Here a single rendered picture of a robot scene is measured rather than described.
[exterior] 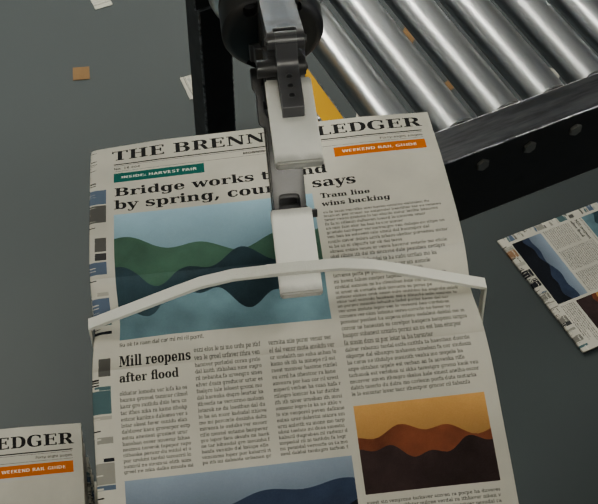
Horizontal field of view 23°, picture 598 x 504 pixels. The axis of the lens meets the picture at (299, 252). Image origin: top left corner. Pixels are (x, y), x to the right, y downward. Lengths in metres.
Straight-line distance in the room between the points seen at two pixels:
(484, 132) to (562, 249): 0.96
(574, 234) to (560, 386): 0.34
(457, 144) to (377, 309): 0.68
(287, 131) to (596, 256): 1.80
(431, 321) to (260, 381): 0.13
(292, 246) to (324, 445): 0.14
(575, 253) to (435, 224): 1.57
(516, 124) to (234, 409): 0.82
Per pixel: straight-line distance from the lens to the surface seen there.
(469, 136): 1.73
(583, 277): 2.64
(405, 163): 1.16
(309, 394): 1.02
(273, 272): 1.02
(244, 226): 1.12
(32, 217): 2.74
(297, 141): 0.91
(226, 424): 1.02
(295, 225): 1.04
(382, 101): 1.76
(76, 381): 2.49
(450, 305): 1.06
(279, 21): 0.95
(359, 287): 1.07
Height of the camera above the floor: 2.03
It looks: 50 degrees down
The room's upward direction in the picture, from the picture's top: straight up
